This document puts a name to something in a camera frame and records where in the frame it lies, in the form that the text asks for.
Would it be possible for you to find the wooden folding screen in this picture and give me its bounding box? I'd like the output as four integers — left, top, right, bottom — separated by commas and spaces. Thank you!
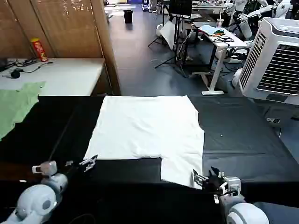
0, 0, 121, 96

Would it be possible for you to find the black waste bin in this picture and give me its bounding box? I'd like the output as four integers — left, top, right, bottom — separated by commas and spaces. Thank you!
123, 9, 134, 24

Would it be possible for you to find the white reflector panel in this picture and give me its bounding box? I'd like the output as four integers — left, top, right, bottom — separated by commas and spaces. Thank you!
160, 21, 176, 51

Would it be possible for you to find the light green cloth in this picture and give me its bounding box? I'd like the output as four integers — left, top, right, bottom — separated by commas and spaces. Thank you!
0, 81, 47, 142

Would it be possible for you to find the white desk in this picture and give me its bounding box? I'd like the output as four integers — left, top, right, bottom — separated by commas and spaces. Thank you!
191, 22, 252, 96

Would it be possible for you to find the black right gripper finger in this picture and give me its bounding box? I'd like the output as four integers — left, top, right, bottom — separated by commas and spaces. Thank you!
191, 177, 204, 189
192, 169, 208, 182

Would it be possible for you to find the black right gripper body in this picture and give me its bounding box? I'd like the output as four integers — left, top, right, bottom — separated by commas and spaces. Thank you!
202, 174, 226, 195

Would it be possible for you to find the red yellow chips can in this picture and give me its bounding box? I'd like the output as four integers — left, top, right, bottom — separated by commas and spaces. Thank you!
29, 38, 49, 63

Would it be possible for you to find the black tripod with monitor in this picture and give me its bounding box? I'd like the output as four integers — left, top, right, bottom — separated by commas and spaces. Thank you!
148, 0, 199, 78

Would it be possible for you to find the colourful clothes pile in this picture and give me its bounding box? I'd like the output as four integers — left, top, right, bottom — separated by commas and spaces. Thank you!
198, 25, 225, 36

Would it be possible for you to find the white air cooler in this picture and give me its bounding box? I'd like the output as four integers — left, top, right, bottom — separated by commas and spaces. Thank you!
237, 16, 299, 105

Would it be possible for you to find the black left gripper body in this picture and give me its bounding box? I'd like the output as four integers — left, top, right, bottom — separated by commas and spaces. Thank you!
57, 160, 85, 175

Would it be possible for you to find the white side table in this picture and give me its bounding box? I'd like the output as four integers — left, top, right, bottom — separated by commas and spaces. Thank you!
0, 57, 106, 97

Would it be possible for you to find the plastic cup with straw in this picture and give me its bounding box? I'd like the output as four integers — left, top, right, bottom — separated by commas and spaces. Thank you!
216, 11, 225, 28

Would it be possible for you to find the white printed t-shirt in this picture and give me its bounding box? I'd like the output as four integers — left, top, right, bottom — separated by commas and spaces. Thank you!
83, 95, 206, 190

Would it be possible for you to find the white humanoid robot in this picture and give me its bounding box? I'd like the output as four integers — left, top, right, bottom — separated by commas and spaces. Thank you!
224, 0, 299, 40

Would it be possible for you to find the black table cloth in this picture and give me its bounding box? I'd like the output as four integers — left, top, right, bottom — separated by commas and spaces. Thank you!
0, 94, 299, 224

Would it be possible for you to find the black cable bundle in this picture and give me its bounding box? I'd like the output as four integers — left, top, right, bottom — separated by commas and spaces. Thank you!
212, 34, 235, 43

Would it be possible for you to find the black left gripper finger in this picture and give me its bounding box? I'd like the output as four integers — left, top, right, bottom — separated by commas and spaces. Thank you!
83, 161, 97, 173
79, 154, 98, 165

